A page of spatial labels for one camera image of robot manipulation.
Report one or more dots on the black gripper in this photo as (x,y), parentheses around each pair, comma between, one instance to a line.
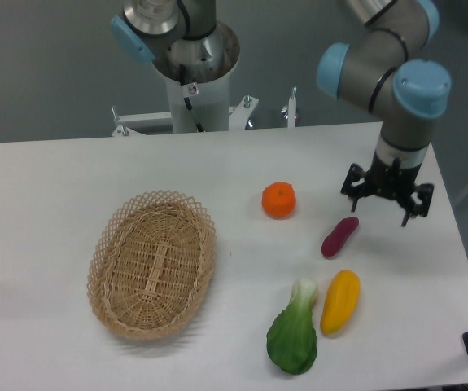
(391,181)

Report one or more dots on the purple sweet potato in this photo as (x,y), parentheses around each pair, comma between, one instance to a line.
(335,240)

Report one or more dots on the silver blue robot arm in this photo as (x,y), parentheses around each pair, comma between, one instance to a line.
(381,75)

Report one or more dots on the orange tangerine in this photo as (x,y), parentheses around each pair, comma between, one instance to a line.
(278,200)

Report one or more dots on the yellow mango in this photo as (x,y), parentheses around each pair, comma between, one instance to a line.
(340,303)

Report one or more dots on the green bok choy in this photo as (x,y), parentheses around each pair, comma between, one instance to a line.
(291,341)

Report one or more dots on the woven wicker basket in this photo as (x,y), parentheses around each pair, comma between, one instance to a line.
(152,266)

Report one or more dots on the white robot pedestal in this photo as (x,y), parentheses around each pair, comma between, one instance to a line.
(197,75)

